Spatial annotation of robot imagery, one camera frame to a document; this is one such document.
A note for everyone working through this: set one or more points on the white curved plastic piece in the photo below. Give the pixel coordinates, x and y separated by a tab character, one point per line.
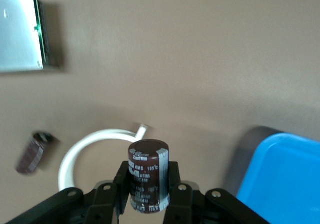
75	149

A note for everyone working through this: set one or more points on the dark brown cylindrical capacitor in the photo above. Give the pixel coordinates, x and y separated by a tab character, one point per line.
30	156
147	174

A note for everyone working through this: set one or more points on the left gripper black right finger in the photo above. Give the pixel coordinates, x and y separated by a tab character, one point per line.
185	204

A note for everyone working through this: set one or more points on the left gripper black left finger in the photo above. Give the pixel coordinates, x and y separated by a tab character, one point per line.
105	201

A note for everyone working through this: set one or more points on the silver metal plate module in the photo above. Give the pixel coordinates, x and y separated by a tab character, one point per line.
17	34

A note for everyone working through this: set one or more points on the blue plastic tray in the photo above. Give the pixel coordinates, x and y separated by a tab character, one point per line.
287	179

